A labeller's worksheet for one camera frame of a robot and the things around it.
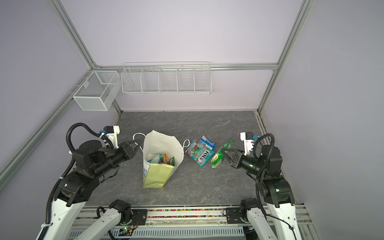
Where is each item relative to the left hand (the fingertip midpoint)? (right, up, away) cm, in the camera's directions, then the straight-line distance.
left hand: (142, 142), depth 61 cm
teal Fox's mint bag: (+24, -10, +33) cm, 41 cm away
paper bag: (+3, -17, +9) cm, 20 cm away
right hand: (+33, -3, +1) cm, 33 cm away
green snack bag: (+9, -13, +21) cm, 26 cm away
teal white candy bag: (0, -12, +20) cm, 23 cm away
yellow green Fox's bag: (+31, -6, 0) cm, 32 cm away
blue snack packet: (+29, -5, +37) cm, 48 cm away
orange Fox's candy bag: (+5, -12, +21) cm, 25 cm away
